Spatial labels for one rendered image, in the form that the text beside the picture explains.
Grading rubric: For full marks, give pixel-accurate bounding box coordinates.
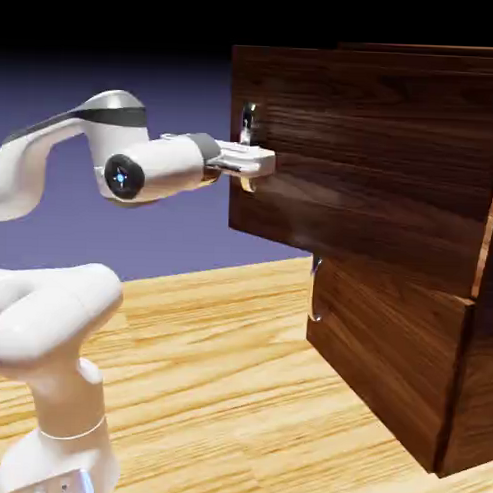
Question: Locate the dark wood door front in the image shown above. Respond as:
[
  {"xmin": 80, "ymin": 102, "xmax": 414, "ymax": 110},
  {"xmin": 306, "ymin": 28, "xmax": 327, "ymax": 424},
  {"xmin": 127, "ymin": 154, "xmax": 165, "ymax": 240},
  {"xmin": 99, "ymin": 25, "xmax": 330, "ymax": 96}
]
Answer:
[
  {"xmin": 223, "ymin": 44, "xmax": 493, "ymax": 300},
  {"xmin": 301, "ymin": 254, "xmax": 477, "ymax": 475}
]

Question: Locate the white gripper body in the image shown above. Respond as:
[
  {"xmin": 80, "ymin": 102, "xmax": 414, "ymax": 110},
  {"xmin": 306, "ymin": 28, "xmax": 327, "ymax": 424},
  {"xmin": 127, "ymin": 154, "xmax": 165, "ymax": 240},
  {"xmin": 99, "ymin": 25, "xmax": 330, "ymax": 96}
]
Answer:
[{"xmin": 206, "ymin": 139, "xmax": 277, "ymax": 179}]

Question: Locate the curved silver door handle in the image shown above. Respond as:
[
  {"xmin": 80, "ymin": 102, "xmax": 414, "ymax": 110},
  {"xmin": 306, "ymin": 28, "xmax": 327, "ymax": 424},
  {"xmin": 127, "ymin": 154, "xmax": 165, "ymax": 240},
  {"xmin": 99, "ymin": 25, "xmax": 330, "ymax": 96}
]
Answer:
[
  {"xmin": 236, "ymin": 100, "xmax": 262, "ymax": 194},
  {"xmin": 306, "ymin": 256, "xmax": 325, "ymax": 324}
]

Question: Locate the dark wood cabinet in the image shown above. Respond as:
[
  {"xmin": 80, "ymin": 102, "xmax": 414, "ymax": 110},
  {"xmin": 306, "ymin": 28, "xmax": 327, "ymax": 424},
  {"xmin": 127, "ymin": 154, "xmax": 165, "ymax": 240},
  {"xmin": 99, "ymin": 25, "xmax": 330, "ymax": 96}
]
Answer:
[{"xmin": 217, "ymin": 37, "xmax": 493, "ymax": 480}]

